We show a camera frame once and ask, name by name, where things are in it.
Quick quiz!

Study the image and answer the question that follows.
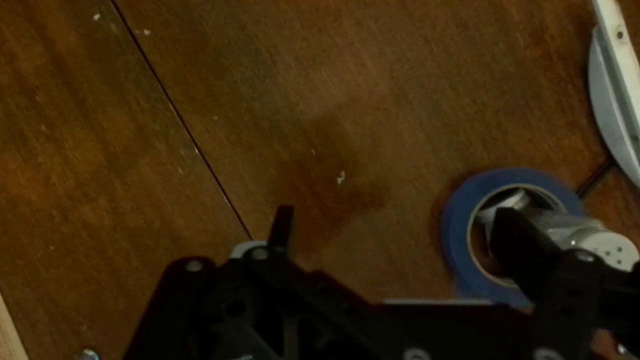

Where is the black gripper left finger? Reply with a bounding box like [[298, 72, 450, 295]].
[[266, 203, 296, 259]]

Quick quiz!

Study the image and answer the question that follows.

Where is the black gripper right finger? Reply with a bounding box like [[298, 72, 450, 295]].
[[492, 206, 640, 335]]

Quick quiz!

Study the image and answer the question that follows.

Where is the clear glass shaker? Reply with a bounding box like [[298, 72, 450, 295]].
[[479, 189, 640, 275]]

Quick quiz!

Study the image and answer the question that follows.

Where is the blue tape roll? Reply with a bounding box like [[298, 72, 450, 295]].
[[441, 166, 589, 310]]

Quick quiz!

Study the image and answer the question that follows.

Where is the white toaster oven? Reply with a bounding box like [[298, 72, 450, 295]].
[[586, 0, 640, 189]]

